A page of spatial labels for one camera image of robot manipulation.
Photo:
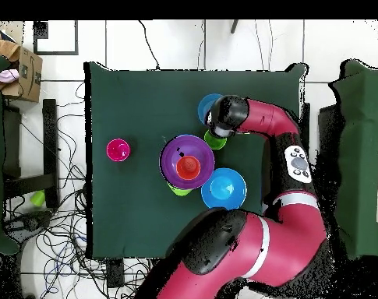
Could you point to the purple plastic bowl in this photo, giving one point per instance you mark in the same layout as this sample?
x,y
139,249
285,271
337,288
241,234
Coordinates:
x,y
173,155

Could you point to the black square frame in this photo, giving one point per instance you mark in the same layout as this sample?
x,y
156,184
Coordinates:
x,y
39,31

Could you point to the green plastic bowl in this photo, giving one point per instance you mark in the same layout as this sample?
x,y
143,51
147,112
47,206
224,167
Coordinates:
x,y
179,191

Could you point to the dark grey machine foot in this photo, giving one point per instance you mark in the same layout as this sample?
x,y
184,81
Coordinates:
x,y
29,221

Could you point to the large blue plastic bowl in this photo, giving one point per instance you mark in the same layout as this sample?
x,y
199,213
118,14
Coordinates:
x,y
224,190

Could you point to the pink plastic cup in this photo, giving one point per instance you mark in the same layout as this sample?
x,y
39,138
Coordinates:
x,y
118,150

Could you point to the black power adapter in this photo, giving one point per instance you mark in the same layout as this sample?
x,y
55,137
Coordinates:
x,y
115,274

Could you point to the cardboard box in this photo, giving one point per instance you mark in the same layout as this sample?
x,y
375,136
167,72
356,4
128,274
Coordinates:
x,y
29,84

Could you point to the green plastic cup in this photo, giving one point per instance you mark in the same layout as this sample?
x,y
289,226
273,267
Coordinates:
x,y
214,142

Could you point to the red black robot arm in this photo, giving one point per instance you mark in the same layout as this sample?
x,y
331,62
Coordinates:
x,y
285,233

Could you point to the small patterned blue bowl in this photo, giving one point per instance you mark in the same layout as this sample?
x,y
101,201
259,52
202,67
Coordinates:
x,y
204,107

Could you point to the pink cloth bundle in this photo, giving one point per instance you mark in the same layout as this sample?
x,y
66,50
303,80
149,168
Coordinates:
x,y
8,76

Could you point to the black cabinet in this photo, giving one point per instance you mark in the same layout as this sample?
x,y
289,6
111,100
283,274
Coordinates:
x,y
329,134

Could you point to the black metal stand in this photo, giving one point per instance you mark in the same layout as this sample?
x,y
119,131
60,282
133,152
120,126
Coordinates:
x,y
50,140

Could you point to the green cup on floor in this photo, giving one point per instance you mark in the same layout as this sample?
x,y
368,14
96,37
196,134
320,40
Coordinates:
x,y
38,198

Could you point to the orange plastic cup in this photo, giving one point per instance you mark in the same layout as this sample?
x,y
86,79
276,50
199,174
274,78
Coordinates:
x,y
188,168

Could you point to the dark green tablecloth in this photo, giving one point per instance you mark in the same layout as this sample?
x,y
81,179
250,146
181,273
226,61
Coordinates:
x,y
129,218

